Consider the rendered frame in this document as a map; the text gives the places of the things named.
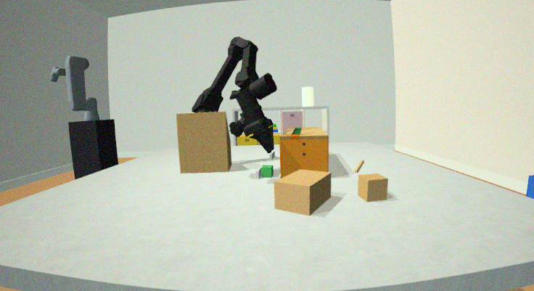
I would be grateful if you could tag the green block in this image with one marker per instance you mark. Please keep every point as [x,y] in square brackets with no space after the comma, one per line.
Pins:
[267,171]

